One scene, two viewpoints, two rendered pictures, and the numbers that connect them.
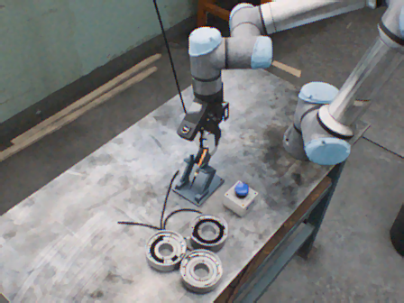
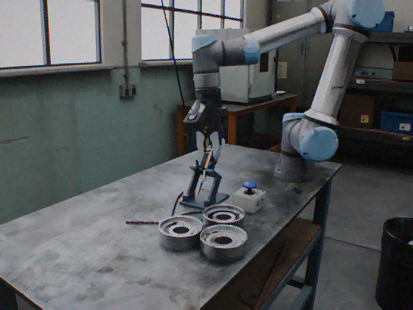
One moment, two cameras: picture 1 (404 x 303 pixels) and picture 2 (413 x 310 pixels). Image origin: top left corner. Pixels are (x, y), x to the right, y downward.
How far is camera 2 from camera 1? 0.62 m
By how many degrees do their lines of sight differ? 30
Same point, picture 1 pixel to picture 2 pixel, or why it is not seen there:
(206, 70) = (208, 62)
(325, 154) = (318, 145)
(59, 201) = (65, 213)
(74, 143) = not seen: hidden behind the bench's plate
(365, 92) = (338, 79)
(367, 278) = not seen: outside the picture
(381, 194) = (358, 273)
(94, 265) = (102, 250)
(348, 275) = not seen: outside the picture
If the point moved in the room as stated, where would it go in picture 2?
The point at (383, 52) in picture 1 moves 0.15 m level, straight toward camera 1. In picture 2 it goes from (342, 43) to (344, 40)
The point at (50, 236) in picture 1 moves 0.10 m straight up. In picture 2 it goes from (55, 233) to (50, 196)
